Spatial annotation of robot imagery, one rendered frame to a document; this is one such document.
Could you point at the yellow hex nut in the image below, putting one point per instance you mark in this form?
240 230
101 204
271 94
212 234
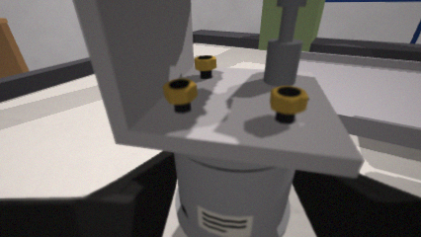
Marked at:
288 100
205 63
180 91

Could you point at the red screwdriver handle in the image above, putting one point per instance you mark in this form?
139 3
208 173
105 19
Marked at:
283 54

